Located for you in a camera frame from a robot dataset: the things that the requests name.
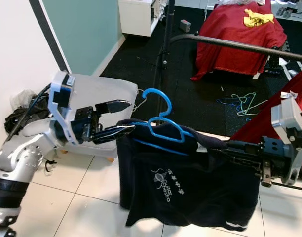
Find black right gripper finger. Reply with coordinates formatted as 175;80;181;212
213;148;267;172
225;140;266;151

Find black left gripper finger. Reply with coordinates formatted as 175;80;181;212
94;99;133;117
94;123;137;145

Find blue plastic hanger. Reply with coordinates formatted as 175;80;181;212
132;88;197;158

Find red t-shirt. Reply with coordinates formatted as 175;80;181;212
230;71;302;145

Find black carpet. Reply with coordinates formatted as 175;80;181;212
99;5;302;139

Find black bag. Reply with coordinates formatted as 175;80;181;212
4;101;54;138

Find white cabinet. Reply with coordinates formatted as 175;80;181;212
118;0;167;38

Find red cloth with yellow print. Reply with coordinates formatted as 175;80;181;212
190;0;288;82

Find black clothes rack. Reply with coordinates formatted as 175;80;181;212
152;0;302;192

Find small grey device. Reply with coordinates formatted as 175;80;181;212
179;20;192;33

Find pale green wire hanger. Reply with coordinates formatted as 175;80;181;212
217;91;273;118

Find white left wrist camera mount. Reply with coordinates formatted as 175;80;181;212
47;71;76;146

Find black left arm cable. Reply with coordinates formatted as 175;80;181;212
4;83;53;144

